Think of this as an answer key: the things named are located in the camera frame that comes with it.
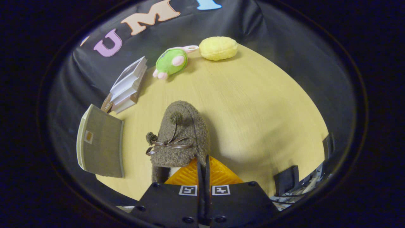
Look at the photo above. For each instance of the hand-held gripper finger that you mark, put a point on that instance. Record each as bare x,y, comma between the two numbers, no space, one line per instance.
208,190
200,190

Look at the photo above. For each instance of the brown fuzzy shoe with bow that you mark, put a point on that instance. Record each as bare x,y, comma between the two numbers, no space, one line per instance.
183,126

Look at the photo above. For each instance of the grey fabric storage box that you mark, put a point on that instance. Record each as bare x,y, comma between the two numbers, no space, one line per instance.
102,142

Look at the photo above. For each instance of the dark boxy object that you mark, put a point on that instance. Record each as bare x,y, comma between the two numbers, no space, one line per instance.
327,147
286,180

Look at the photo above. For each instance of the plain white book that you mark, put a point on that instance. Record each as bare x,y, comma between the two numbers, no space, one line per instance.
126,91
125,104

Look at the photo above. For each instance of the brown hardcover book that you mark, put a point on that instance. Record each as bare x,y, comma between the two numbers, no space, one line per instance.
107,104

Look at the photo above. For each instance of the green and pink plush toy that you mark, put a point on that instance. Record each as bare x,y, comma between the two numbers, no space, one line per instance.
171,61

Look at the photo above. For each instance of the yellow plush toy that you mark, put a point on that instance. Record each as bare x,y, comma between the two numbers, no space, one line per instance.
218,48

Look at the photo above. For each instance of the black backdrop cloth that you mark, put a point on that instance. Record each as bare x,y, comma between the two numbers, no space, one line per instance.
284,47

